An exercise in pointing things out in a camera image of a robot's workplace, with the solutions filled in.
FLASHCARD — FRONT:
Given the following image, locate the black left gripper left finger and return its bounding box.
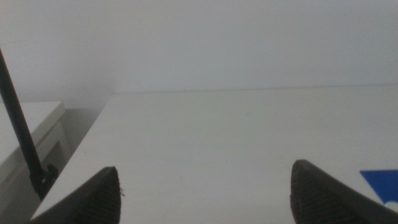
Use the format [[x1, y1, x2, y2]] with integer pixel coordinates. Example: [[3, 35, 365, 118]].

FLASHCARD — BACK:
[[30, 166, 122, 224]]

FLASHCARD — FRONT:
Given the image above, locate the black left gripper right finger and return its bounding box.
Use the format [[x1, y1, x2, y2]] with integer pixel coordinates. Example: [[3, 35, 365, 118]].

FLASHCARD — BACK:
[[289, 159, 398, 224]]

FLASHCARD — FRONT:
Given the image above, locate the thin black pole with clamp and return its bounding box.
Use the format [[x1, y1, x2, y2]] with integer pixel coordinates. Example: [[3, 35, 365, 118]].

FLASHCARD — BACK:
[[0, 48, 59, 200]]

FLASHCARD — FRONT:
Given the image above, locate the blue rectangular mat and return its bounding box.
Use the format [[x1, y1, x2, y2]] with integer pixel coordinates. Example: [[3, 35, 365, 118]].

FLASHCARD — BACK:
[[359, 169, 398, 205]]

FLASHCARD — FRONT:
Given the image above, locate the white side cabinet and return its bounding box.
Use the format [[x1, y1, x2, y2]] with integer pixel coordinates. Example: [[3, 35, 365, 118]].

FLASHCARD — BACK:
[[0, 100, 71, 187]]

